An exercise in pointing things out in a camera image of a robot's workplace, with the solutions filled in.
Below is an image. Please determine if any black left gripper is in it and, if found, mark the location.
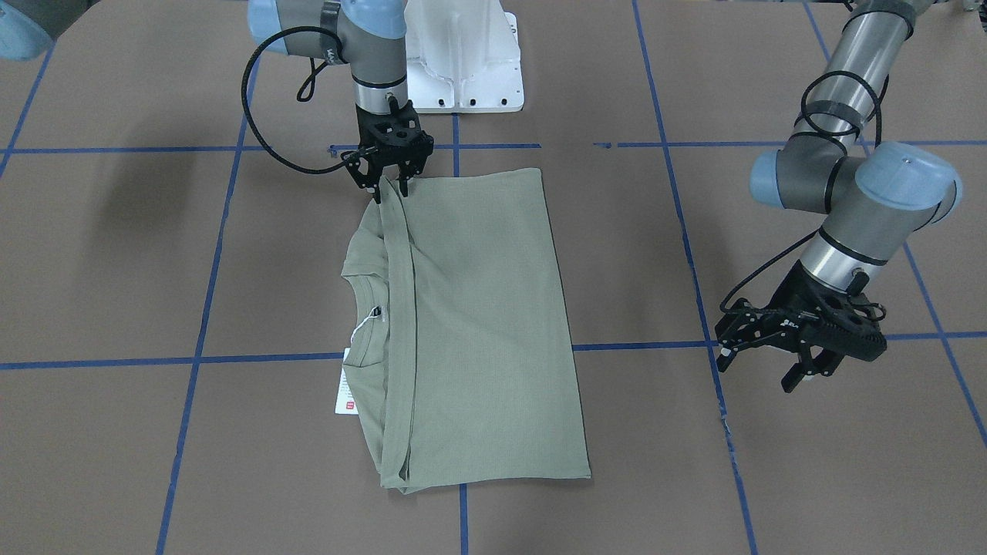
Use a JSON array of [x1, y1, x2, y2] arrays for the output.
[[713, 262, 886, 393]]

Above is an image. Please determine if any olive green long-sleeve shirt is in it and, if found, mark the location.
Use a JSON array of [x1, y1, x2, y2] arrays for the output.
[[342, 168, 591, 494]]

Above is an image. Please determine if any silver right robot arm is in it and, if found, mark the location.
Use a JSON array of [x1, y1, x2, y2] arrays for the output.
[[242, 1, 434, 203]]

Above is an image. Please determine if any white red garment hang tag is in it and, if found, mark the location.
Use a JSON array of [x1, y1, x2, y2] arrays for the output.
[[334, 368, 359, 415]]

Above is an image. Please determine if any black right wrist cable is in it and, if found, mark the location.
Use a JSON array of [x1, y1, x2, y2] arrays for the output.
[[241, 27, 363, 175]]

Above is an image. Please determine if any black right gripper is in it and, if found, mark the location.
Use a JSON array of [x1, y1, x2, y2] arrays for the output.
[[343, 104, 434, 204]]

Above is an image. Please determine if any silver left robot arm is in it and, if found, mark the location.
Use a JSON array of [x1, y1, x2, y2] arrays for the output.
[[715, 1, 963, 392]]

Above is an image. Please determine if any white camera mast base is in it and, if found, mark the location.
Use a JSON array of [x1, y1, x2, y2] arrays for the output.
[[405, 1, 525, 115]]

